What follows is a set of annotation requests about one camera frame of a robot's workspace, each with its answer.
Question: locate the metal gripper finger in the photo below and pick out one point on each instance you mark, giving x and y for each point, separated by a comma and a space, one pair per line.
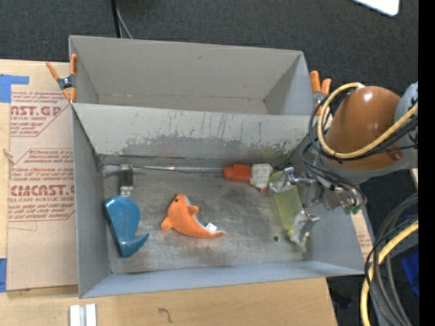
303, 224
288, 178

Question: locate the clear yellow plastic bottle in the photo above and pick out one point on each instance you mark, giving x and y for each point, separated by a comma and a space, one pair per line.
287, 206

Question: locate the blue toy whale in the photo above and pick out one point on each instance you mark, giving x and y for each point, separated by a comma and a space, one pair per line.
124, 221

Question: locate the orange plush fish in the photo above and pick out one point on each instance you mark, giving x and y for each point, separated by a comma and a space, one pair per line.
181, 217

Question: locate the brown cardboard board red print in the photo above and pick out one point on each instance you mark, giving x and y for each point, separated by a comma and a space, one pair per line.
37, 236

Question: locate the white bottle with orange cap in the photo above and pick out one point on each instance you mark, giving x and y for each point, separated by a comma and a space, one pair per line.
243, 173

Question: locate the grey metal bin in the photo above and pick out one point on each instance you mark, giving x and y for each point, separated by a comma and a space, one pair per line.
190, 138

